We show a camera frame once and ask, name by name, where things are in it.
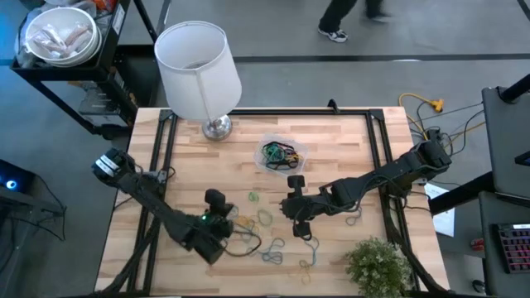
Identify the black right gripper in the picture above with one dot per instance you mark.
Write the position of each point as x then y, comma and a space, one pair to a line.
306, 205

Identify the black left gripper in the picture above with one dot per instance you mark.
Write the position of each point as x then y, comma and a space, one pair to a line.
207, 232

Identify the thin yellow rubber band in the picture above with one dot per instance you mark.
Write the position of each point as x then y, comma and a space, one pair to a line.
293, 157
305, 269
244, 217

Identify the thin green rubber band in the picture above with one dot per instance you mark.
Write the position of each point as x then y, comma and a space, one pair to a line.
249, 197
269, 154
272, 217

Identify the large wide black rubber band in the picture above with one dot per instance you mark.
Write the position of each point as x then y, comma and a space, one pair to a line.
285, 166

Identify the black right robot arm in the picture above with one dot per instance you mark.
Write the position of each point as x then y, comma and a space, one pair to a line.
393, 169

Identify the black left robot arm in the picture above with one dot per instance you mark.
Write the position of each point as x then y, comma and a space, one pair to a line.
145, 194

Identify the clear plastic bin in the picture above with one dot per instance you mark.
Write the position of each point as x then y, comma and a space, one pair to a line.
257, 159

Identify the green potted plant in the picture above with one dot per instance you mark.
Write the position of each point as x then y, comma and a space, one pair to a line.
379, 267

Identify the white shade silver table lamp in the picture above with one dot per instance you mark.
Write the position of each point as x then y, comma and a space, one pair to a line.
194, 74

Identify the white paper sheet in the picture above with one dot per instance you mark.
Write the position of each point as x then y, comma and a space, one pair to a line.
445, 219

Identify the black power strip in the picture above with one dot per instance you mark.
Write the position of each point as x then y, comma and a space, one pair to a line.
434, 133

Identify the red can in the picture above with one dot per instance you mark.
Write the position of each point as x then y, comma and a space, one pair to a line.
477, 244

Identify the person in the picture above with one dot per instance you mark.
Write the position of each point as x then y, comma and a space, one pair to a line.
335, 16

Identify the black computer mouse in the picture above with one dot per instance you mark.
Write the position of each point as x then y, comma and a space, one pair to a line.
479, 286

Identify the black metal cart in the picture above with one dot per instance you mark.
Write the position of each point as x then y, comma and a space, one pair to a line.
107, 49

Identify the black computer with blue light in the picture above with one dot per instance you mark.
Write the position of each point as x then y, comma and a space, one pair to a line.
12, 178

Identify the dark grey desk panel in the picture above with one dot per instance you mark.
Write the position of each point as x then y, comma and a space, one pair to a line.
505, 140

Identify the backlit black keyboard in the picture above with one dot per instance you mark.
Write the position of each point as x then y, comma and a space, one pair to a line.
513, 248

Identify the plastic wrapped packets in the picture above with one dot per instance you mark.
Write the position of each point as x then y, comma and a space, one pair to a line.
49, 39

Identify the black pole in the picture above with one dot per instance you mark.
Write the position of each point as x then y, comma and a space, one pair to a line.
515, 89

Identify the white bowl with items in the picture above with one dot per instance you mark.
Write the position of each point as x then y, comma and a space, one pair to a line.
62, 16

